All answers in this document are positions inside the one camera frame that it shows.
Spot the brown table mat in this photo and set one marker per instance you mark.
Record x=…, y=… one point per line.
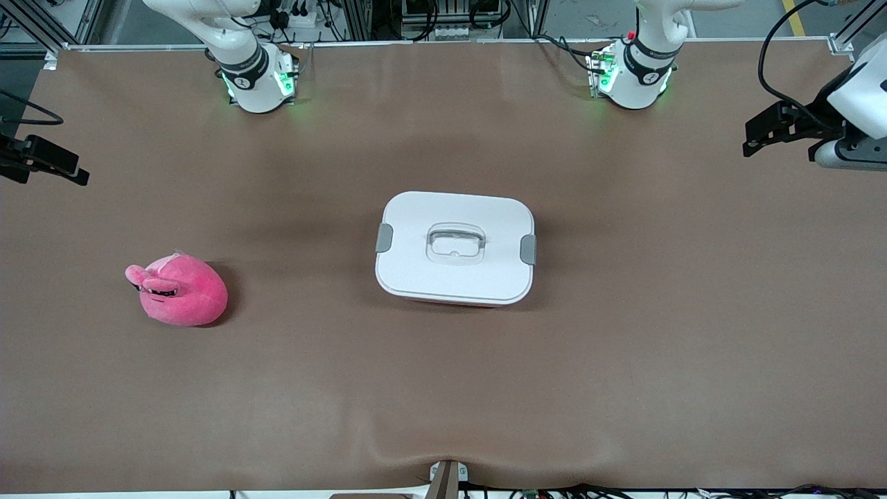
x=443, y=388

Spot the small white power strip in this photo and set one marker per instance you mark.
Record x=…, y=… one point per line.
x=450, y=31

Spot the aluminium frame corner post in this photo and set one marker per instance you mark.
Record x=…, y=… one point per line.
x=842, y=45

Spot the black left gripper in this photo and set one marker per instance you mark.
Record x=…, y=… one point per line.
x=816, y=115

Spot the pink translucent plastic box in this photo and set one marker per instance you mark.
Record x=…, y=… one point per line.
x=450, y=304

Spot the aluminium frame strut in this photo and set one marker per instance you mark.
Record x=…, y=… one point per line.
x=91, y=21

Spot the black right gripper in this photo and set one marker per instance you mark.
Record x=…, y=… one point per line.
x=15, y=154

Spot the white box lid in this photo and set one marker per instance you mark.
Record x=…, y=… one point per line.
x=416, y=277

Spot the silver table edge rail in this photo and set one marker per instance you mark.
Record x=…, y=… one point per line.
x=173, y=47

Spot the aluminium camera mount profile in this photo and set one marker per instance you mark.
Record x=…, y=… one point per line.
x=447, y=478

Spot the pink plush toy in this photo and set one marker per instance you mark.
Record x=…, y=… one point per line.
x=183, y=298

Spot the white power strip with plugs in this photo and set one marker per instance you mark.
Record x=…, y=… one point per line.
x=301, y=17

